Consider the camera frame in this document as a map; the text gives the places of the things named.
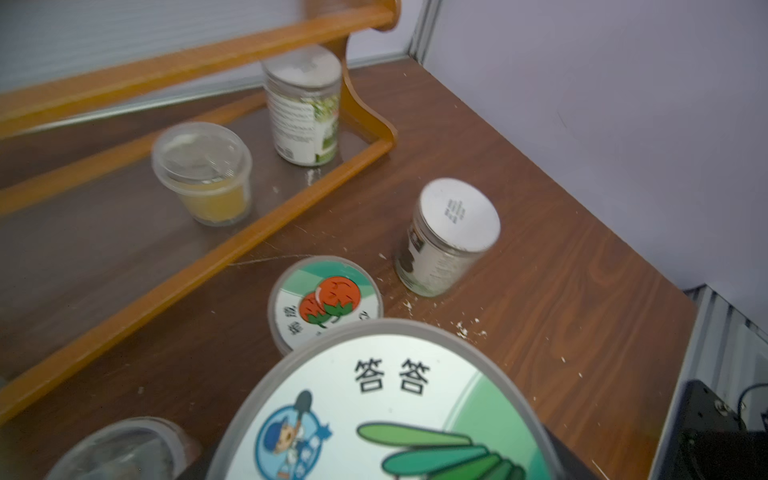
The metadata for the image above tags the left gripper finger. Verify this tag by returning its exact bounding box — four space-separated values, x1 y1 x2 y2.
539 425 598 480

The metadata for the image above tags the small yellow seed cup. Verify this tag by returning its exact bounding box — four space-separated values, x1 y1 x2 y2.
151 122 253 227

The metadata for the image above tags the green label white-lid jar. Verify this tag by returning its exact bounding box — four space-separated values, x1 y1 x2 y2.
262 45 342 167

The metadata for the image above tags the strawberry lid jar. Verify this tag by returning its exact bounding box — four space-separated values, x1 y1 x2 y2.
267 255 384 355

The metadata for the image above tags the small clear seed cup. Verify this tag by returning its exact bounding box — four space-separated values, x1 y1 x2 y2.
46 416 201 479

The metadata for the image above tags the wooden three-tier shelf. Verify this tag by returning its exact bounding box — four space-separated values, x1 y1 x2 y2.
0 0 402 424

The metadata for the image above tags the white lid jar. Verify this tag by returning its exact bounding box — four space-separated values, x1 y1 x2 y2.
395 178 501 298

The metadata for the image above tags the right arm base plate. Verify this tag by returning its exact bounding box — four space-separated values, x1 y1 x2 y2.
650 380 767 479

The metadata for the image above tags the green leaf lid jar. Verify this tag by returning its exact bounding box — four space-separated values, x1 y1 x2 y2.
207 319 566 479

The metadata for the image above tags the aluminium front rail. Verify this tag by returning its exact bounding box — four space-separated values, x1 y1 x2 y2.
651 286 767 473

